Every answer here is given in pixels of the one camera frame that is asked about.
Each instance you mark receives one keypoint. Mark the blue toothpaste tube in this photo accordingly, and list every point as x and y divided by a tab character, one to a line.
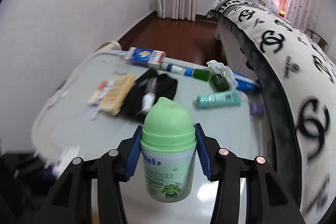
247	85

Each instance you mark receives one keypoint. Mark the teal cream tube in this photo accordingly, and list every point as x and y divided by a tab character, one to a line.
228	98

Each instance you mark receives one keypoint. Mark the white charger block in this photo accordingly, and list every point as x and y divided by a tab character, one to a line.
64	160

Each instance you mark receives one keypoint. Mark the small purple container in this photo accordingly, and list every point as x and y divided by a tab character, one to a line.
256	109

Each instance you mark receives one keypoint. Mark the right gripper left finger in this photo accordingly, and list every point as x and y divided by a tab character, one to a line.
70	201

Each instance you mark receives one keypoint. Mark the green lotion bottle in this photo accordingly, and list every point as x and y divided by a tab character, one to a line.
168	146

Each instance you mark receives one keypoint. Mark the clear plastic cup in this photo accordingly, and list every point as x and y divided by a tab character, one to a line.
122	68

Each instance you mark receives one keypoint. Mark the white crumpled plastic wrap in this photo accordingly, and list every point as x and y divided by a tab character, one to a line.
217	67

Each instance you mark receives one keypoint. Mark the dark green bottle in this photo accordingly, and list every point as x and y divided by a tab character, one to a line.
219	82

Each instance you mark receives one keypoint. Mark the green glass bottle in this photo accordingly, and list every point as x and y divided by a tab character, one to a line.
201	74

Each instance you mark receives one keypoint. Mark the small white bottle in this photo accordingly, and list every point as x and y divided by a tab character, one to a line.
147	102

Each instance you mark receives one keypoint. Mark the white bed frame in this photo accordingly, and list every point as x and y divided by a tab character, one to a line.
236	60

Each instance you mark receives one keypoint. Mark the white blue capped tube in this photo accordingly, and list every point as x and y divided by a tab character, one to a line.
176	69

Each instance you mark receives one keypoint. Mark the orange capped white tube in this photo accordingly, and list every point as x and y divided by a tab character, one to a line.
99	93

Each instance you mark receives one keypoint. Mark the blue white ointment tube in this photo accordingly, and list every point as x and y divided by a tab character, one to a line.
94	110

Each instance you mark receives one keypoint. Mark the blue white medicine box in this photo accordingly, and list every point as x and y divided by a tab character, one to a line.
145	57

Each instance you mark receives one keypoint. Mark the wooden chair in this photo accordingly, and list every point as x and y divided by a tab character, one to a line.
318	39

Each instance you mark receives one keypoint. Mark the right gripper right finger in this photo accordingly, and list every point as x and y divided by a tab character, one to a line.
247	189

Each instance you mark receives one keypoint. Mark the black sock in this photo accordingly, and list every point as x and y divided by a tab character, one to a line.
146	92

